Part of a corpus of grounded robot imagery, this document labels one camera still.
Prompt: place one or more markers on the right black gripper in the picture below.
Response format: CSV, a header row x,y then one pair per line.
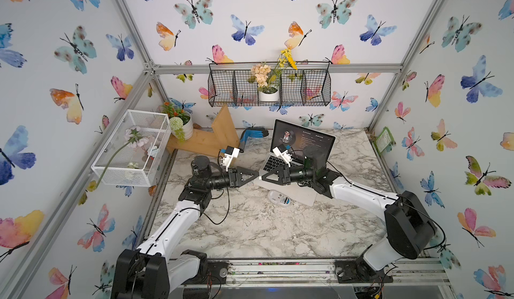
x,y
286,176

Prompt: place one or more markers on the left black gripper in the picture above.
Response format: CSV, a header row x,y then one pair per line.
x,y
236,178

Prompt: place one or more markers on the silver laptop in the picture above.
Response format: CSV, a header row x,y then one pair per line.
x,y
296,139

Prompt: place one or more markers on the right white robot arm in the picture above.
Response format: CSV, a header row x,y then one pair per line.
x,y
409,228

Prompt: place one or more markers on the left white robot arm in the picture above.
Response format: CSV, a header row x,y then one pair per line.
x,y
180,226

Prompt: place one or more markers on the wooden corner shelf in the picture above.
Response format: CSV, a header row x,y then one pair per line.
x,y
210,143

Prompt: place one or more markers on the white pot green plant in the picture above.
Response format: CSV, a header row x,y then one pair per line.
x,y
180,122

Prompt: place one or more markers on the white pot peach flowers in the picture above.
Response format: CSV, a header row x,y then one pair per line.
x,y
268,79

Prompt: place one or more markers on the pink artificial flower stem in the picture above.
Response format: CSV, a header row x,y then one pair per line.
x,y
124,163

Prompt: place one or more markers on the white wireless mouse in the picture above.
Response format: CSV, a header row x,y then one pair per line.
x,y
278,198

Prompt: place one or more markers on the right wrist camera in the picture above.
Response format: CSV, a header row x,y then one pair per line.
x,y
282,152

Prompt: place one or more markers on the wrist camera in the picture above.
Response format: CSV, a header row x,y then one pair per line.
x,y
282,152
229,154

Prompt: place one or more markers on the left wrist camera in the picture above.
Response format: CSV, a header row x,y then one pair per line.
x,y
229,154

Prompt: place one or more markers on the black wire wall basket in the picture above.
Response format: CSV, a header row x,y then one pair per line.
x,y
239,85

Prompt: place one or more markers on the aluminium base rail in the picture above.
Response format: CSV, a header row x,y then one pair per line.
x,y
316,271

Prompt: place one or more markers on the white wire cage box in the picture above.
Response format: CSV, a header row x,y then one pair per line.
x,y
156,124

